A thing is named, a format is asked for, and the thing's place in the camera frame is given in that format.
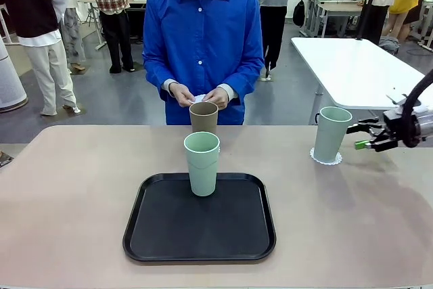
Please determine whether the person's left forearm blue sleeve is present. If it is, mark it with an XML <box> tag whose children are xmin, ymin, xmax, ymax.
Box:
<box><xmin>216</xmin><ymin>60</ymin><xmax>265</xmax><ymax>102</ymax></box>

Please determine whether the white table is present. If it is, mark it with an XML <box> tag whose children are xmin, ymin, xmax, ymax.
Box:
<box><xmin>290</xmin><ymin>37</ymin><xmax>433</xmax><ymax>126</ymax></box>

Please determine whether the black backpack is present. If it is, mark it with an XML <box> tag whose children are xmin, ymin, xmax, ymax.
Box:
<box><xmin>292</xmin><ymin>0</ymin><xmax>307</xmax><ymax>28</ymax></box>

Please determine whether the black plastic tray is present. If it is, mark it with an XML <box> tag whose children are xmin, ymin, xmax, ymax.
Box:
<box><xmin>122</xmin><ymin>172</ymin><xmax>277</xmax><ymax>263</ymax></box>

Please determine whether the white cylindrical air purifier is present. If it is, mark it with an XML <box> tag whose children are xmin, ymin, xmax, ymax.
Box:
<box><xmin>0</xmin><ymin>37</ymin><xmax>28</xmax><ymax>113</ymax></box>

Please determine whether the grey cloth bundle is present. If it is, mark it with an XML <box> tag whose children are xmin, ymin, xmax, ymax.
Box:
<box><xmin>378</xmin><ymin>36</ymin><xmax>401</xmax><ymax>55</ymax></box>

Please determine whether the person's right forearm blue sleeve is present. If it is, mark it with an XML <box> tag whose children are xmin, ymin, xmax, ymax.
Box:
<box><xmin>143</xmin><ymin>58</ymin><xmax>180</xmax><ymax>102</ymax></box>

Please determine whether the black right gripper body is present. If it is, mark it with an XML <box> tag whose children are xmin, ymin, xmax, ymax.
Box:
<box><xmin>382</xmin><ymin>111</ymin><xmax>422</xmax><ymax>150</ymax></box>

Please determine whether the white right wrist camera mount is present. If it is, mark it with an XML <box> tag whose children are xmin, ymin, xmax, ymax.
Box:
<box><xmin>385</xmin><ymin>87</ymin><xmax>431</xmax><ymax>116</ymax></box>

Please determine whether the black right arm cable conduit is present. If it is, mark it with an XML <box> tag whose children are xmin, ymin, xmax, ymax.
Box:
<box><xmin>401</xmin><ymin>68</ymin><xmax>433</xmax><ymax>148</ymax></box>

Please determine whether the person's left hand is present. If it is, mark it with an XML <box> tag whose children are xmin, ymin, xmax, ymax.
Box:
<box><xmin>202</xmin><ymin>86</ymin><xmax>231</xmax><ymax>110</ymax></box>

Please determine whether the pale green cup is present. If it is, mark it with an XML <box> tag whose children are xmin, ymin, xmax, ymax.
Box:
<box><xmin>183</xmin><ymin>131</ymin><xmax>221</xmax><ymax>198</ymax></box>
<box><xmin>313</xmin><ymin>106</ymin><xmax>353</xmax><ymax>163</ymax></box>

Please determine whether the person in blue shirt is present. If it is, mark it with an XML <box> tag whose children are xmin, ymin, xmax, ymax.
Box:
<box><xmin>142</xmin><ymin>0</ymin><xmax>265</xmax><ymax>126</ymax></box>

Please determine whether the person in grey patterned trousers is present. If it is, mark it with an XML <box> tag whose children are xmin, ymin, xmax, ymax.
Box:
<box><xmin>50</xmin><ymin>0</ymin><xmax>86</xmax><ymax>72</ymax></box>

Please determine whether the person's right hand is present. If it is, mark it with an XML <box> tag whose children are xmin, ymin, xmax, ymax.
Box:
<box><xmin>168</xmin><ymin>82</ymin><xmax>198</xmax><ymax>109</ymax></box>

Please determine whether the brown cup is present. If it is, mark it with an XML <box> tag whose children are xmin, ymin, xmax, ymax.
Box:
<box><xmin>188</xmin><ymin>102</ymin><xmax>219</xmax><ymax>134</ymax></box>

